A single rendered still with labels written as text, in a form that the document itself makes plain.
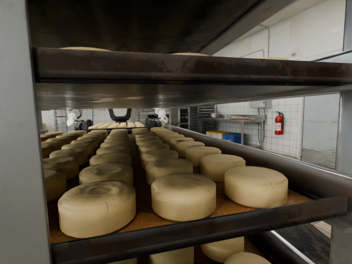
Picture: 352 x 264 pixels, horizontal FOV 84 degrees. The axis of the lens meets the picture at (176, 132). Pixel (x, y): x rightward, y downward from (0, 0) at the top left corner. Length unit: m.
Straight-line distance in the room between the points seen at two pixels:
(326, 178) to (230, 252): 0.12
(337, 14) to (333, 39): 0.39
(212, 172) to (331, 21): 4.63
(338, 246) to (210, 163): 0.12
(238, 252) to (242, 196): 0.10
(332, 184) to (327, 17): 4.68
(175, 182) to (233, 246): 0.12
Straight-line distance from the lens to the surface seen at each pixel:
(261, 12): 0.26
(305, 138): 4.78
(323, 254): 2.07
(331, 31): 4.72
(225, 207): 0.17
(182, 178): 0.16
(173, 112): 0.72
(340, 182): 0.20
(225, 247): 0.25
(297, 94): 0.18
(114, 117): 2.08
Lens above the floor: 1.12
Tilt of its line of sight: 6 degrees down
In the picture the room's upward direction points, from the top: 1 degrees counter-clockwise
